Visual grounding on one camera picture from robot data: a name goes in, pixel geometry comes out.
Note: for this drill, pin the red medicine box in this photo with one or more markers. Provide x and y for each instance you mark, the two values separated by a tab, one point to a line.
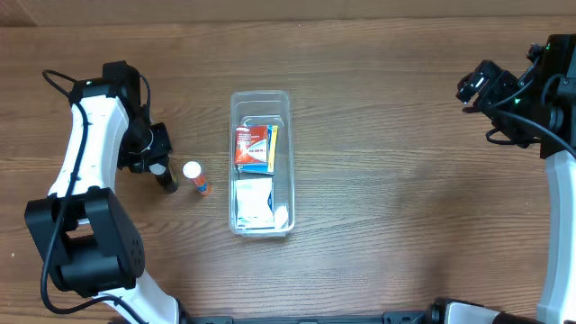
251	145

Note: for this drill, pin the clear plastic container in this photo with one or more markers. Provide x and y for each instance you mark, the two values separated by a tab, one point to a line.
266	107

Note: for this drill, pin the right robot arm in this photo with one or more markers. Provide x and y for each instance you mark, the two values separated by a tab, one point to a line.
539	108

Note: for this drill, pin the blue yellow cough drops box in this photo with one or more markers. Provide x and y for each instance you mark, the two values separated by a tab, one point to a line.
269	167

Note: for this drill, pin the orange Redoxon tube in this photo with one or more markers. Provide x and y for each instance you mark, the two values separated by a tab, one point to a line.
193	171

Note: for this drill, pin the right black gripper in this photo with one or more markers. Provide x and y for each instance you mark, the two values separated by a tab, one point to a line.
481	90

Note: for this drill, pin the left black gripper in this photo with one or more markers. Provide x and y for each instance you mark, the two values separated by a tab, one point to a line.
158	147

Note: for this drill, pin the dark bottle white cap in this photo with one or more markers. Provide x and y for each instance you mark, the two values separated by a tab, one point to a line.
164	177

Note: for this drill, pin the white medicine box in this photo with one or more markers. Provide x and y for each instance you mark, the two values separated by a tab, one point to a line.
254	203

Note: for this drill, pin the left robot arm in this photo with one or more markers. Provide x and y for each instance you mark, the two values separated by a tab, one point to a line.
91	250

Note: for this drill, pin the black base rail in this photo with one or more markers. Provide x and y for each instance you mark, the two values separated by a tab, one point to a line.
389	317

